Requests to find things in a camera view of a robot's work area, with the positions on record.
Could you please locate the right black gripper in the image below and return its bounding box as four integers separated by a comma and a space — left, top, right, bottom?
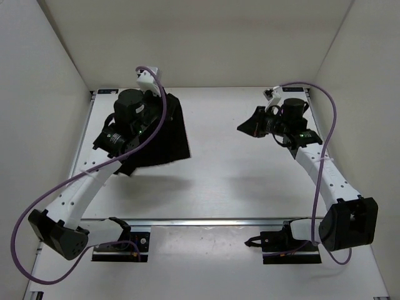
237, 106, 290, 139

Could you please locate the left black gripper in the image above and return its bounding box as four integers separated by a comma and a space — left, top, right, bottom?
139, 81, 182, 128

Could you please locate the black skirt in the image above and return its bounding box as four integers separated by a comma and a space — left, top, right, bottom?
115, 93, 191, 176

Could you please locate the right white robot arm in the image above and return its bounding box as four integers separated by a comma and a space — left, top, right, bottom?
237, 98, 378, 251

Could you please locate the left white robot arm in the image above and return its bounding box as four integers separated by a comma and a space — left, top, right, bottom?
28, 89, 179, 261

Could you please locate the left blue corner label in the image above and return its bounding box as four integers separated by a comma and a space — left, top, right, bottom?
97, 89, 119, 94

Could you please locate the blue corner label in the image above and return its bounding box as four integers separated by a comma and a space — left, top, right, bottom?
281, 87, 304, 93
97, 89, 119, 94

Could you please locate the right blue corner label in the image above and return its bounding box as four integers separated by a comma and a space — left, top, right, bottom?
281, 87, 304, 93

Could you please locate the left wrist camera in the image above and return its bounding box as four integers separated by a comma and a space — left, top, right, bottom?
136, 66, 162, 97

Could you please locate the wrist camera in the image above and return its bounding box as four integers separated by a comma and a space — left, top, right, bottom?
136, 66, 162, 97
263, 87, 281, 112

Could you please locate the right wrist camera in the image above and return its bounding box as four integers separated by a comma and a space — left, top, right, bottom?
263, 87, 281, 112

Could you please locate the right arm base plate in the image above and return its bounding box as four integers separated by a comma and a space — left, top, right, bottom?
244, 224, 322, 265

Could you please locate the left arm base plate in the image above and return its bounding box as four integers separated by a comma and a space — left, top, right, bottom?
88, 217, 151, 263

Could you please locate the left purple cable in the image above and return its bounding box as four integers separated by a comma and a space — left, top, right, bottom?
10, 65, 170, 286

